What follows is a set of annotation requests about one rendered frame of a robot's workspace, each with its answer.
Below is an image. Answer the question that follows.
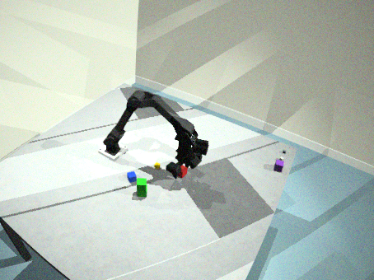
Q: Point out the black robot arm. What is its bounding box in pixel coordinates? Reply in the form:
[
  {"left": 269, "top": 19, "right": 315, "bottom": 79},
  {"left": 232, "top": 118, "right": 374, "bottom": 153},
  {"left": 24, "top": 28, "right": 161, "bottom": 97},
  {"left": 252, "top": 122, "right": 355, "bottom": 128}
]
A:
[{"left": 102, "top": 90, "right": 209, "bottom": 170}]

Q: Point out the red block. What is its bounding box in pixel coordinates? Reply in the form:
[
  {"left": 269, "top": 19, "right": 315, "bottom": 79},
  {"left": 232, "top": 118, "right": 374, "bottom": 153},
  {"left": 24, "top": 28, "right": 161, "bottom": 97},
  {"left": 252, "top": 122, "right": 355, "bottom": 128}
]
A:
[{"left": 178, "top": 166, "right": 188, "bottom": 178}]

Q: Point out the blue block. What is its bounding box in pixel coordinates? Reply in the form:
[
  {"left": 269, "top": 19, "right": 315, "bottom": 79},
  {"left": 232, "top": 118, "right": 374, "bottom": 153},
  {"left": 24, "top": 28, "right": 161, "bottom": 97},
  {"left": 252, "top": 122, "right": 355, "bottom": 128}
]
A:
[{"left": 127, "top": 172, "right": 137, "bottom": 183}]

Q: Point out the green block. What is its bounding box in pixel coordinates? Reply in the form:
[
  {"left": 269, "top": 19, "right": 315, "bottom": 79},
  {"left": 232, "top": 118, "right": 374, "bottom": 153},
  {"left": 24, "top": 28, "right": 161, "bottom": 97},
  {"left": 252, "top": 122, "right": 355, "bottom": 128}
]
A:
[
  {"left": 138, "top": 191, "right": 147, "bottom": 197},
  {"left": 137, "top": 178, "right": 147, "bottom": 192}
]

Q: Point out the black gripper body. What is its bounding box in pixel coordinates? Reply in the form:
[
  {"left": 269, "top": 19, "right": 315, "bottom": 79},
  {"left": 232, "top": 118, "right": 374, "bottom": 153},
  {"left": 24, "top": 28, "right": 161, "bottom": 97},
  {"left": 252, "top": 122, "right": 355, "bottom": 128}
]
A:
[{"left": 166, "top": 148, "right": 193, "bottom": 175}]

